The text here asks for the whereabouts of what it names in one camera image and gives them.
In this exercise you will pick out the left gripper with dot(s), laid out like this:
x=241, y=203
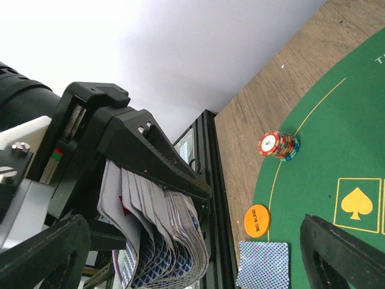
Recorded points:
x=94, y=123

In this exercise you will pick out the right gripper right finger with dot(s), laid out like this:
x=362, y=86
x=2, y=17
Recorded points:
x=333, y=258

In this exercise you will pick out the grey card deck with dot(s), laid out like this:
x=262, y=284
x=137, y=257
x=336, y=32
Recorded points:
x=164, y=245

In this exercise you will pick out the single face-down playing card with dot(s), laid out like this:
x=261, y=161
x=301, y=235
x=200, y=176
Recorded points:
x=263, y=265

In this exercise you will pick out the round green poker mat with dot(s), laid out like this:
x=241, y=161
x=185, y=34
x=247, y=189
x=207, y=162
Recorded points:
x=338, y=172

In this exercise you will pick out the orange big blind button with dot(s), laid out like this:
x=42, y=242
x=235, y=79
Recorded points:
x=257, y=221

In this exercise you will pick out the brown red chip stack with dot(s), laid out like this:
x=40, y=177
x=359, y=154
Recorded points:
x=280, y=145

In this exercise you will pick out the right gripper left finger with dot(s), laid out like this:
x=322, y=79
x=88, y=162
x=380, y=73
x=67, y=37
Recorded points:
x=54, y=258

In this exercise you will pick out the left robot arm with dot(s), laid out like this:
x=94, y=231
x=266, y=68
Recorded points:
x=24, y=100

